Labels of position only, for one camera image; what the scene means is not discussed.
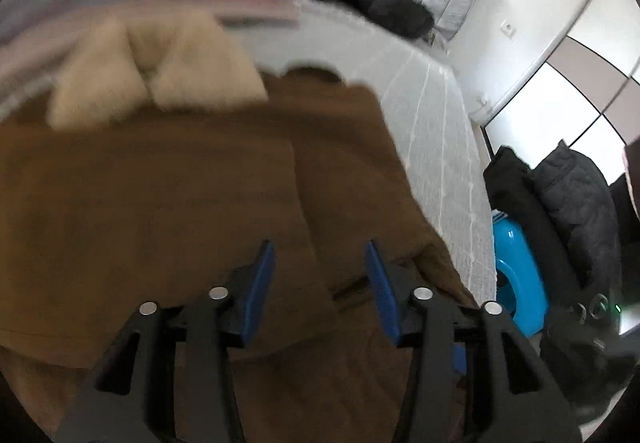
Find black quilted jacket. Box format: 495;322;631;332
484;142;622;307

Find white wall socket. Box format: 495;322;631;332
500;21;516;38

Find brown wool coat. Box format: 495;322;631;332
0;8;478;443

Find grey checked bed sheet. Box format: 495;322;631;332
233;0;497;303

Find stack of folded quilts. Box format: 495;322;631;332
1;0;297;129

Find white sliding wardrobe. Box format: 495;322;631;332
483;0;639;183

